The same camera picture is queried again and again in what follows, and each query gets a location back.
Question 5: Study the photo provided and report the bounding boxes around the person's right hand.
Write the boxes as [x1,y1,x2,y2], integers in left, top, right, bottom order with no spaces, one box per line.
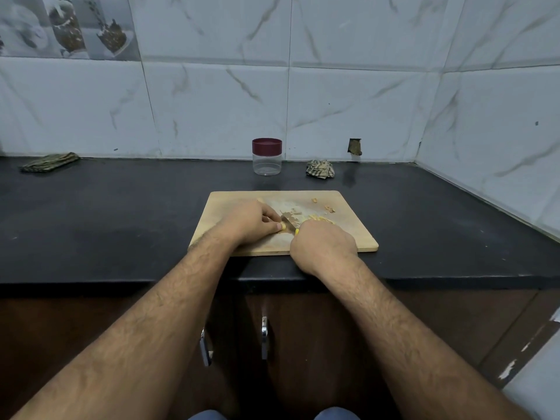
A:
[289,218,361,280]

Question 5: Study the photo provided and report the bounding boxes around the metal cabinet handle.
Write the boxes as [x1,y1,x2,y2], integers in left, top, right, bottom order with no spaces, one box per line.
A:
[199,328,214,368]
[260,316,272,362]

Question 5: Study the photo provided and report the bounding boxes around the brown wooden cabinet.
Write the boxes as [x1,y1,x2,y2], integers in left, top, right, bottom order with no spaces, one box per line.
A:
[0,284,560,420]

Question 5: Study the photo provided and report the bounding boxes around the clear jar maroon lid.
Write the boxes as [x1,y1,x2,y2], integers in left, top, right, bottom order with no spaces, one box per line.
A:
[252,138,284,177]

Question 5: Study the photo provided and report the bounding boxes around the decorative picture tiles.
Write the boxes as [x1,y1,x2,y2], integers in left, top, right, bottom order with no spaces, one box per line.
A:
[0,0,141,62]

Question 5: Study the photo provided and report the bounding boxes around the person's left hand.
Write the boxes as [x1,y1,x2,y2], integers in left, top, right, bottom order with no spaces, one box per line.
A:
[215,198,286,256]

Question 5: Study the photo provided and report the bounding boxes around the person's left forearm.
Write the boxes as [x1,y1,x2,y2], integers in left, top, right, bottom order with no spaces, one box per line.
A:
[10,230,244,420]

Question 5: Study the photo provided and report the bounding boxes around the folded green cloth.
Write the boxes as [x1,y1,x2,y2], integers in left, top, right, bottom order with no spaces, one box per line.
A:
[19,152,82,174]

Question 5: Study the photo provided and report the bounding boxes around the black countertop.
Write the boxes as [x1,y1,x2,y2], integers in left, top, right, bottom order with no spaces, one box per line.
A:
[0,155,560,289]

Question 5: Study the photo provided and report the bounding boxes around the person's blue clothing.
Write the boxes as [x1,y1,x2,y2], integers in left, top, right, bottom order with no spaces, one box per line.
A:
[188,407,362,420]

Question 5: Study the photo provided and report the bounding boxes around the wooden cutting board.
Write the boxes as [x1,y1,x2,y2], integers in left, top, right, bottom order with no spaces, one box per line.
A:
[188,190,380,257]

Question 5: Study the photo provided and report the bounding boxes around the person's right forearm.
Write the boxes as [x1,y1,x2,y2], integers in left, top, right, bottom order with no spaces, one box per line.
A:
[325,256,531,420]

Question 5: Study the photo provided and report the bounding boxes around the crumpled patterned cloth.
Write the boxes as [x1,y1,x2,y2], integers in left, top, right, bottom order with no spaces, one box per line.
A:
[305,159,336,180]

